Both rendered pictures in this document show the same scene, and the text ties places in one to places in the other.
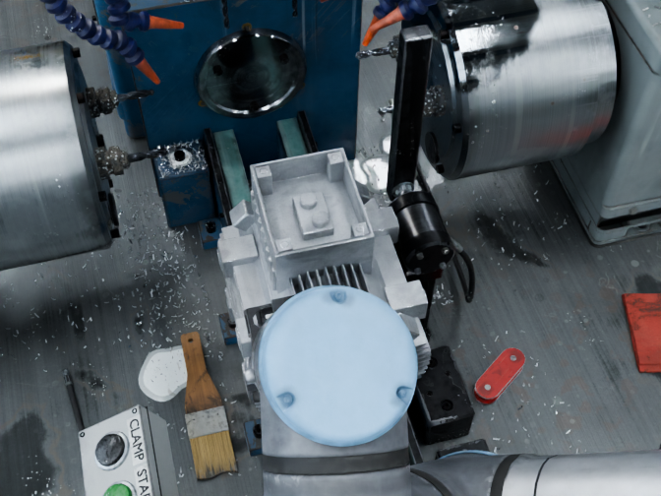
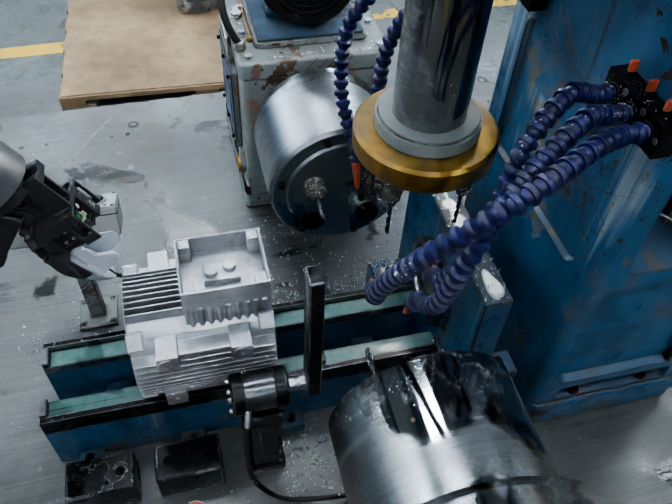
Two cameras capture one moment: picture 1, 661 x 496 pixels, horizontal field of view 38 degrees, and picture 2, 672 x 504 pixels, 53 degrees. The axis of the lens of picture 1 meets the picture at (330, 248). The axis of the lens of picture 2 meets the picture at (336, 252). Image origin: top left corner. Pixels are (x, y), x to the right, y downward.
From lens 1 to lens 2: 93 cm
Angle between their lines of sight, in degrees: 52
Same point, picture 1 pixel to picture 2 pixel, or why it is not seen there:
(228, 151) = (394, 299)
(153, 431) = (102, 219)
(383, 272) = (195, 339)
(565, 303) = not seen: outside the picture
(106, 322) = (285, 267)
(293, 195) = (245, 264)
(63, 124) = (302, 137)
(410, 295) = (164, 350)
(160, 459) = not seen: hidden behind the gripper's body
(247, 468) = not seen: hidden behind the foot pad
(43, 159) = (284, 138)
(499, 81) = (363, 416)
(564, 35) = (412, 471)
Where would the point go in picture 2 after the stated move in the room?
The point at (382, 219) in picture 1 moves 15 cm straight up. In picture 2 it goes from (239, 336) to (230, 265)
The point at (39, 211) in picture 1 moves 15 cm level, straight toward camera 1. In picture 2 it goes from (266, 155) to (181, 178)
